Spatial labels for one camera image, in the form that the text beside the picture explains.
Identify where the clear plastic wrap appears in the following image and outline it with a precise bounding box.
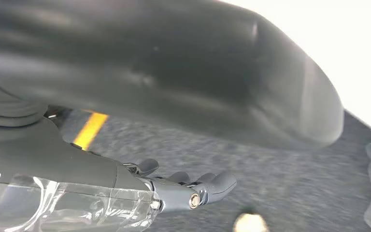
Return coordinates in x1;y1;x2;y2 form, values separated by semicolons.
0;170;161;232

